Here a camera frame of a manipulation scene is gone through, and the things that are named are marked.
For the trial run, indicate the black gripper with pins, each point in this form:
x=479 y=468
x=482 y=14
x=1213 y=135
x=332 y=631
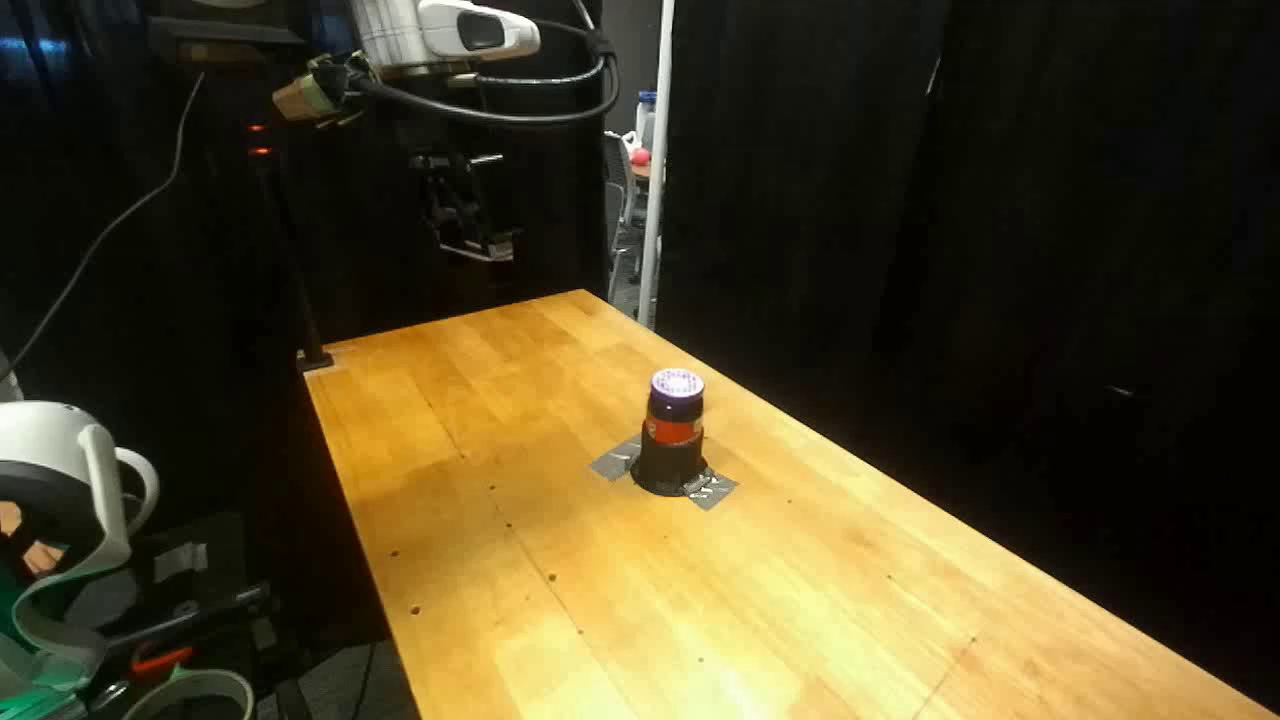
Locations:
x=463 y=185

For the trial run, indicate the white vertical pole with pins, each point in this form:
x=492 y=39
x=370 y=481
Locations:
x=654 y=162

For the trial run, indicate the grey square base plate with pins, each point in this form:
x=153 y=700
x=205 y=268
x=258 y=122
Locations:
x=711 y=488

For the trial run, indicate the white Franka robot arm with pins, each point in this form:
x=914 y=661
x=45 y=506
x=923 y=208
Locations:
x=447 y=29

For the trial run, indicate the black curtain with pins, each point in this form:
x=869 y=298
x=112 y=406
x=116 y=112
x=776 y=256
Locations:
x=986 y=224

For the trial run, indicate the plastic bottle with blue cap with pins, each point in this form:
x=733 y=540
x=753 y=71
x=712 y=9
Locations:
x=644 y=116

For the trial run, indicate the grey tape roll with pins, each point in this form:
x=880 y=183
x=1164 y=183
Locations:
x=203 y=683

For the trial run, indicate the dark cup with purple top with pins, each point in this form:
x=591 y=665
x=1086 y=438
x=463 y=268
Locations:
x=672 y=453

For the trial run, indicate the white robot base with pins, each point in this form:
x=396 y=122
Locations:
x=63 y=464

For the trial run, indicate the black camera tripod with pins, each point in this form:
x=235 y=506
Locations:
x=290 y=254

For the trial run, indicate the beige wrist camera box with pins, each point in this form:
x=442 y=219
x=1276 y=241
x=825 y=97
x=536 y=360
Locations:
x=316 y=88

